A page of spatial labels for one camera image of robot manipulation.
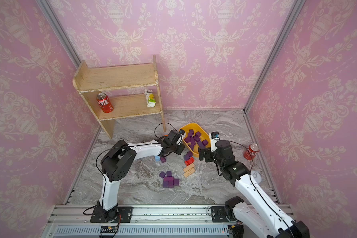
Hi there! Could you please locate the red cola can on shelf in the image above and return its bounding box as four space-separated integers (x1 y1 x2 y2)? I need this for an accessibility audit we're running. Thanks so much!
96 93 114 113

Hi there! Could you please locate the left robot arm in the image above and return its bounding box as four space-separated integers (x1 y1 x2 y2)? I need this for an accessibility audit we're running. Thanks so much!
90 130 185 223

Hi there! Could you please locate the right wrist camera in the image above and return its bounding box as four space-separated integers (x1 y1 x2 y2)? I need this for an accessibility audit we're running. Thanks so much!
209 131 220 152

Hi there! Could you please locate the natural wood plank brick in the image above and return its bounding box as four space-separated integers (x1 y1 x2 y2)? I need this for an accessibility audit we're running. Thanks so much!
183 164 195 178

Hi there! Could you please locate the yellow plastic storage bin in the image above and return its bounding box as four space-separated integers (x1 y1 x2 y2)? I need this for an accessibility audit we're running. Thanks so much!
180 123 211 158

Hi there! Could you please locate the green white juice carton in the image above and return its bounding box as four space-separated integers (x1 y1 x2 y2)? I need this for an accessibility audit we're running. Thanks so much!
144 89 156 108

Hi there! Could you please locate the purple brick cluster bottom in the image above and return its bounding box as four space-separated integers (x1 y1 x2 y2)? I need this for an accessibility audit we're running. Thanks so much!
159 171 180 188

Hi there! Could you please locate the wooden two-tier shelf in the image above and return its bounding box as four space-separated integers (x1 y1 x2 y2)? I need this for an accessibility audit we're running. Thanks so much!
72 55 165 139

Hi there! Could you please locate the aluminium front rail frame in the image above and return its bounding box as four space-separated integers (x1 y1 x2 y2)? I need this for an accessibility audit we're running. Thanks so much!
40 204 304 238

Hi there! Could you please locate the red cola can on table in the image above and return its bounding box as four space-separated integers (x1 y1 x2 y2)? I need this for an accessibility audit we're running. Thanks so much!
244 143 260 161

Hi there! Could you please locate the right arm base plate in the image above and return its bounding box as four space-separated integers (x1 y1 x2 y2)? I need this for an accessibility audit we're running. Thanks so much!
208 206 236 223

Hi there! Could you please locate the red brick pair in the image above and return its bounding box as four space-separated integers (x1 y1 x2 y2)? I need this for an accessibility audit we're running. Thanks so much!
184 157 195 166

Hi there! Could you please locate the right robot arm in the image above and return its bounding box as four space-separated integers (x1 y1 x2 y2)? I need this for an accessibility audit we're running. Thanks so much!
199 140 310 238

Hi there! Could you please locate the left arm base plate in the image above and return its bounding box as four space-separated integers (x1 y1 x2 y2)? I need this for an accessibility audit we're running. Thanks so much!
90 206 133 223

